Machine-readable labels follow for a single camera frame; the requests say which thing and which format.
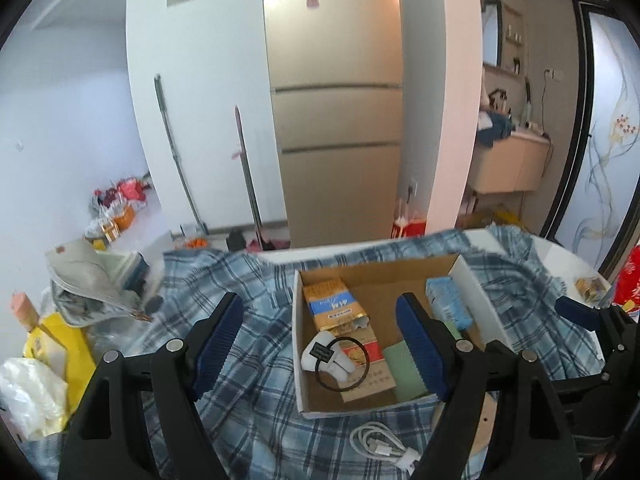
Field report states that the white plastic bag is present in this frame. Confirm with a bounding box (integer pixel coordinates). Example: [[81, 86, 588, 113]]
[[0, 357, 69, 442]]

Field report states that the beige vanity cabinet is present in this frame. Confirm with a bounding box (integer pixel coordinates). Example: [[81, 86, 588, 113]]
[[472, 132, 554, 195]]

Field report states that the white charging cable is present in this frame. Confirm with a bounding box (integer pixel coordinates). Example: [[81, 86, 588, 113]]
[[349, 421, 424, 471]]

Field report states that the gold refrigerator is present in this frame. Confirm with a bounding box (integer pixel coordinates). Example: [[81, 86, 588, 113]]
[[261, 0, 405, 250]]

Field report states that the light blue packet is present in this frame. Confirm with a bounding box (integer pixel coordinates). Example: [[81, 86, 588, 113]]
[[425, 276, 475, 331]]

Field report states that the white cloth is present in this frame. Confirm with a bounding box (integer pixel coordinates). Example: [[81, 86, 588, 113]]
[[301, 331, 357, 380]]

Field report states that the frosted glass door black frame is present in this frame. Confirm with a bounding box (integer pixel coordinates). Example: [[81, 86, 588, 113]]
[[540, 0, 640, 281]]

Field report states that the yellow bag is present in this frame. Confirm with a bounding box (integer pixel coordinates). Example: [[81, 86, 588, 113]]
[[25, 312, 98, 411]]

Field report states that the grey mop handle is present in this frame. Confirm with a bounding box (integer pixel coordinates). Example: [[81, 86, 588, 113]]
[[154, 74, 207, 236]]

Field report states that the cardboard box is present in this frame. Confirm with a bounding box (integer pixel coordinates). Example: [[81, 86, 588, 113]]
[[291, 253, 503, 418]]

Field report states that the pink bottle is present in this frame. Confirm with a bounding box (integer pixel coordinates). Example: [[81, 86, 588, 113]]
[[12, 292, 41, 333]]

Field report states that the wall mirror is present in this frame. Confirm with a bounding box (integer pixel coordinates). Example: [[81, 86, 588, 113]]
[[482, 0, 503, 67]]

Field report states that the black hair tie with tag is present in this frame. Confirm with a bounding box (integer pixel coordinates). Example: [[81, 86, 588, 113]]
[[309, 337, 372, 392]]

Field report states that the wall shelf with bottles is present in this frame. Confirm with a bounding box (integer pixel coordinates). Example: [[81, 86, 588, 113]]
[[504, 2, 526, 77]]

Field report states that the green packet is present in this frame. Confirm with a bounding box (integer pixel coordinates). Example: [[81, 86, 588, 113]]
[[382, 341, 431, 403]]

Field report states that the gold foil packet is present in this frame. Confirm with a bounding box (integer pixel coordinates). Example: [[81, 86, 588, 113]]
[[575, 276, 611, 304]]

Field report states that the red and white cigarette pack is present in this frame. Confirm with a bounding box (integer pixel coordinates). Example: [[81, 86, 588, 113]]
[[340, 327, 397, 403]]

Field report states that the person's right hand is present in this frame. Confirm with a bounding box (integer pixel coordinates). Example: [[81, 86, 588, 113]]
[[582, 452, 620, 480]]

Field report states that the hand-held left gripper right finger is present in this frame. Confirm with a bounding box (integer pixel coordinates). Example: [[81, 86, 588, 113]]
[[395, 292, 583, 480]]

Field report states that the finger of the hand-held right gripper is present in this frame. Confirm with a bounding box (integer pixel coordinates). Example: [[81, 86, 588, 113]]
[[551, 376, 612, 397], [555, 296, 608, 333]]

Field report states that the blue plaid blanket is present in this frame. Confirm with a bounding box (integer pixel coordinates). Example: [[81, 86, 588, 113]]
[[20, 225, 608, 480]]

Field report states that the blue cloth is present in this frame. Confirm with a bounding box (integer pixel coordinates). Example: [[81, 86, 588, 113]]
[[477, 110, 514, 149]]

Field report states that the mop handle with pink tip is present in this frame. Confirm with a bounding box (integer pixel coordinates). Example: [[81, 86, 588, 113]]
[[232, 105, 264, 251]]

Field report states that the orange and blue packet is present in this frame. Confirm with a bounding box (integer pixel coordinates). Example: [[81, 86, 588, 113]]
[[302, 277, 372, 337]]

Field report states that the grey fabric bag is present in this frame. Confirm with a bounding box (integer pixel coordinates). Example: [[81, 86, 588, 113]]
[[45, 240, 152, 324]]

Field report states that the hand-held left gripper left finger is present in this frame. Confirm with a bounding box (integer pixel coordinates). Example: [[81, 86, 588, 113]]
[[57, 292, 245, 480]]

